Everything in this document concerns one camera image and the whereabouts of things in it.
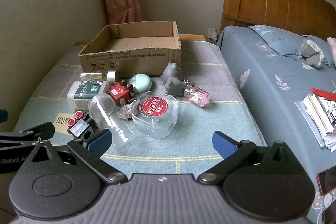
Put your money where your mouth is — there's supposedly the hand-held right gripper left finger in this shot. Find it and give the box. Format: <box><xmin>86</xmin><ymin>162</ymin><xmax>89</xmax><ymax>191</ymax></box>
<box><xmin>25</xmin><ymin>129</ymin><xmax>129</xmax><ymax>185</ymax></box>

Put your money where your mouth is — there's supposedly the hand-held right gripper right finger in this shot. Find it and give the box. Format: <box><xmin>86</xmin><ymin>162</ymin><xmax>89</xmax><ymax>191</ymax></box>
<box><xmin>197</xmin><ymin>131</ymin><xmax>301</xmax><ymax>185</ymax></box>

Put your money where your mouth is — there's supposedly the black block with red knobs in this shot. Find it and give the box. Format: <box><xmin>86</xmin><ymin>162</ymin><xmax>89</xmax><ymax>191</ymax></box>
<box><xmin>66</xmin><ymin>111</ymin><xmax>99</xmax><ymax>147</ymax></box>

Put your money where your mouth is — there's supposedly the clear plastic round cup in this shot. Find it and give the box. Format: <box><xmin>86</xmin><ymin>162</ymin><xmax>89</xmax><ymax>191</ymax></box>
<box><xmin>88</xmin><ymin>93</ymin><xmax>116</xmax><ymax>121</ymax></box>

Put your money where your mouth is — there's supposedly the white bottle with green label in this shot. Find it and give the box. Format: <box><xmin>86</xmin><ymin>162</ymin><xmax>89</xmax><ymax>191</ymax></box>
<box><xmin>66</xmin><ymin>80</ymin><xmax>109</xmax><ymax>109</ymax></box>

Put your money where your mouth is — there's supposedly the grey cat figurine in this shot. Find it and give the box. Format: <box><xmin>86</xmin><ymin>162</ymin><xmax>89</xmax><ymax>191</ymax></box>
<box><xmin>161</xmin><ymin>61</ymin><xmax>190</xmax><ymax>96</ymax></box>

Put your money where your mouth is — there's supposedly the cardboard box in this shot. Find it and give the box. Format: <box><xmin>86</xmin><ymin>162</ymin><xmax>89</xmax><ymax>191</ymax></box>
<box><xmin>73</xmin><ymin>21</ymin><xmax>182</xmax><ymax>77</ymax></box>

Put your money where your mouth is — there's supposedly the tan printed card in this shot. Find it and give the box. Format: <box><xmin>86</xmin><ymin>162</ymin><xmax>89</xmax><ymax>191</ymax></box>
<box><xmin>54</xmin><ymin>113</ymin><xmax>76</xmax><ymax>134</ymax></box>

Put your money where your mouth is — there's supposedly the clear container with red label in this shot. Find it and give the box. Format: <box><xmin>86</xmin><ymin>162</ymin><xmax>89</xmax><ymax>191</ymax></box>
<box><xmin>130</xmin><ymin>91</ymin><xmax>179</xmax><ymax>139</ymax></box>

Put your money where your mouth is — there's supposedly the blue floral bed sheet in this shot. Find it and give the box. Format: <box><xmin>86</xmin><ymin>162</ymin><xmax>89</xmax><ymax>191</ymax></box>
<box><xmin>217</xmin><ymin>25</ymin><xmax>336</xmax><ymax>224</ymax></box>

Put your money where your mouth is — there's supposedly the small silver box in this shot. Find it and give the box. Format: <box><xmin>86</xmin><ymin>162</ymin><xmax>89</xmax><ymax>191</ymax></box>
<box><xmin>80</xmin><ymin>72</ymin><xmax>103</xmax><ymax>81</ymax></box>

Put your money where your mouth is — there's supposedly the small silver round tin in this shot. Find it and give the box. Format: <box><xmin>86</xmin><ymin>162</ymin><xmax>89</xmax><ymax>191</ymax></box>
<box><xmin>106</xmin><ymin>70</ymin><xmax>118</xmax><ymax>83</ymax></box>

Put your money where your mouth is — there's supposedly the mint green egg-shaped case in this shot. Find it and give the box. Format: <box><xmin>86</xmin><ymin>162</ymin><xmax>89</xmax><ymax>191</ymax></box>
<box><xmin>129</xmin><ymin>74</ymin><xmax>152</xmax><ymax>92</ymax></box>

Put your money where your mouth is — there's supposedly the clear plastic sleeve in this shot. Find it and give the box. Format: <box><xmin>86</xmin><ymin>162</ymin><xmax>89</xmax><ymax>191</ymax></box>
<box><xmin>294</xmin><ymin>100</ymin><xmax>328</xmax><ymax>148</ymax></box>

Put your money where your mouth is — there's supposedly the stack of papers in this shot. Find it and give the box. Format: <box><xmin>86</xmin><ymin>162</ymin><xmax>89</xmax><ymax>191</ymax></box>
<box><xmin>302</xmin><ymin>93</ymin><xmax>336</xmax><ymax>152</ymax></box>

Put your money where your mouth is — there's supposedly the red-edged phone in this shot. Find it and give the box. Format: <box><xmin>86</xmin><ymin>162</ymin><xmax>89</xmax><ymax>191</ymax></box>
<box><xmin>316</xmin><ymin>165</ymin><xmax>336</xmax><ymax>197</ymax></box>

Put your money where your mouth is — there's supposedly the wooden nightstand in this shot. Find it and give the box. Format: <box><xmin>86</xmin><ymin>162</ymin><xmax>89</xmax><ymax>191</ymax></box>
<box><xmin>179</xmin><ymin>34</ymin><xmax>206</xmax><ymax>42</ymax></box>

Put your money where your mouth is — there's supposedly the blue floral pillow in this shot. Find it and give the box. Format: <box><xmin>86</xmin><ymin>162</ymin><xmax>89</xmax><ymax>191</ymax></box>
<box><xmin>248</xmin><ymin>25</ymin><xmax>306</xmax><ymax>58</ymax></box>

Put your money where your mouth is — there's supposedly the dark flat device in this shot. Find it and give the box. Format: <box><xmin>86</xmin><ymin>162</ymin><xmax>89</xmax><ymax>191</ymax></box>
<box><xmin>322</xmin><ymin>203</ymin><xmax>336</xmax><ymax>224</ymax></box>

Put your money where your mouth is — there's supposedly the grey plush toy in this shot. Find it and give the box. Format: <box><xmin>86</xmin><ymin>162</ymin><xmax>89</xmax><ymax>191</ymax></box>
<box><xmin>300</xmin><ymin>38</ymin><xmax>324</xmax><ymax>68</ymax></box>

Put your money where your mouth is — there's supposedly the pink cloth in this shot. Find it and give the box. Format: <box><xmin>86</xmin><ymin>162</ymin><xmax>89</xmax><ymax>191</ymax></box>
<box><xmin>327</xmin><ymin>36</ymin><xmax>336</xmax><ymax>68</ymax></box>

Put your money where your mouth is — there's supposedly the pink bottle keychain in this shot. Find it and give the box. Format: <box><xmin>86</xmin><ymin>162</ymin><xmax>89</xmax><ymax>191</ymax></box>
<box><xmin>183</xmin><ymin>80</ymin><xmax>211</xmax><ymax>108</ymax></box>

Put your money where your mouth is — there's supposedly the white wall socket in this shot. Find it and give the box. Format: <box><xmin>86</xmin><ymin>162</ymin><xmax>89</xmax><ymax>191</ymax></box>
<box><xmin>207</xmin><ymin>27</ymin><xmax>218</xmax><ymax>41</ymax></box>

